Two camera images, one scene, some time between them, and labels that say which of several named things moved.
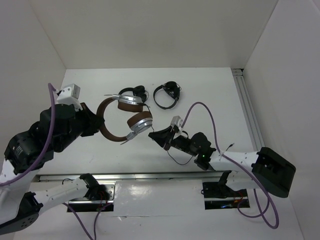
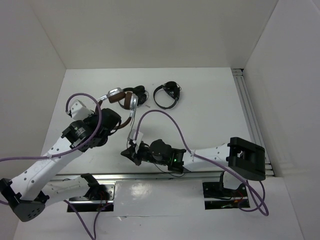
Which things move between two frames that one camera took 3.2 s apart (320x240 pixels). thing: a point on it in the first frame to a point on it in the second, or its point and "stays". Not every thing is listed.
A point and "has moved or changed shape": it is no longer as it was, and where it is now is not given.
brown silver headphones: [138, 122] has moved or changed shape
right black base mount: [219, 190] stays
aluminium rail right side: [248, 109] stays
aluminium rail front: [130, 176] stays
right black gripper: [163, 136] to [130, 153]
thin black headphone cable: [169, 154] to [157, 167]
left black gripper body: [85, 125] to [103, 141]
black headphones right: [172, 89] stays
